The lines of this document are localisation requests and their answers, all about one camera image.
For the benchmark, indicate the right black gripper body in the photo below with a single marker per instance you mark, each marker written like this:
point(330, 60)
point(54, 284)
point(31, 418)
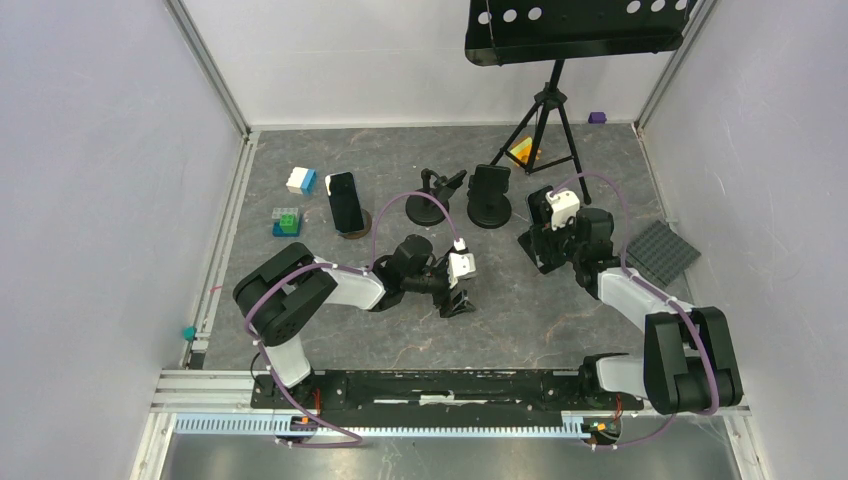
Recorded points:
point(561, 243)

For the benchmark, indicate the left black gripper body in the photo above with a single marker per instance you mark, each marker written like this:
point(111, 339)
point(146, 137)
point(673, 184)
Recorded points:
point(442, 300)

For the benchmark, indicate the black square-base phone holder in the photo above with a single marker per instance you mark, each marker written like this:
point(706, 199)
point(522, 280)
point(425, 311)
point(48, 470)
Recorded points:
point(527, 241)

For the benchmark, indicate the black round-base phone stand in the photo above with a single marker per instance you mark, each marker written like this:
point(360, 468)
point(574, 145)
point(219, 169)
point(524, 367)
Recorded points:
point(426, 208)

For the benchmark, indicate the blue-edged black smartphone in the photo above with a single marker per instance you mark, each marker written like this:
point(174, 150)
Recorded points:
point(344, 202)

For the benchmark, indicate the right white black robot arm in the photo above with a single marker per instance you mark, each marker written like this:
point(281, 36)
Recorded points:
point(688, 362)

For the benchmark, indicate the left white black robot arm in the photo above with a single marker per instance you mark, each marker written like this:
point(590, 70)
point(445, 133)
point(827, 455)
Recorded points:
point(282, 295)

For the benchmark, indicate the black music stand tripod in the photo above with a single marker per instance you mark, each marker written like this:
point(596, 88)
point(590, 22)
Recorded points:
point(502, 33)

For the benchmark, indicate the orange yellow block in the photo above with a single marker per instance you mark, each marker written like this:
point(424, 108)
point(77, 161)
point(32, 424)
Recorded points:
point(519, 153)

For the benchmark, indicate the grey studded baseplate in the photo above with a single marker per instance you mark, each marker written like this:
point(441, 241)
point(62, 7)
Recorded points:
point(660, 254)

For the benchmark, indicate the purple block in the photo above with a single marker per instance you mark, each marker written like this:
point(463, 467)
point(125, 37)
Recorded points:
point(597, 117)

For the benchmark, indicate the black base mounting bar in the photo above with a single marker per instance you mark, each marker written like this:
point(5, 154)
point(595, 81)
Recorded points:
point(453, 398)

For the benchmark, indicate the green white blue blocks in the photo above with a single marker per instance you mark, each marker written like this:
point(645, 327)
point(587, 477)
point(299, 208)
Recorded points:
point(286, 222)

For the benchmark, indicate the white and blue blocks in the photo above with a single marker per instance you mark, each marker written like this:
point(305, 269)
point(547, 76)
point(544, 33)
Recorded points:
point(301, 181)

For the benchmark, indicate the teal clip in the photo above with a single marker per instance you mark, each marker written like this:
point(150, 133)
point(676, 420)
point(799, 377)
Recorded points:
point(189, 333)

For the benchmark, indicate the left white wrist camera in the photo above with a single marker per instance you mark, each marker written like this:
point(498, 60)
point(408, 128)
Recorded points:
point(461, 263)

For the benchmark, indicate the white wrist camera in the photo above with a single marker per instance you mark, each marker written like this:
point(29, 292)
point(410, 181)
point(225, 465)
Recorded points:
point(563, 206)
point(461, 263)

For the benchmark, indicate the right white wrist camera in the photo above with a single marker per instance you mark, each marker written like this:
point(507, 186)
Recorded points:
point(563, 206)

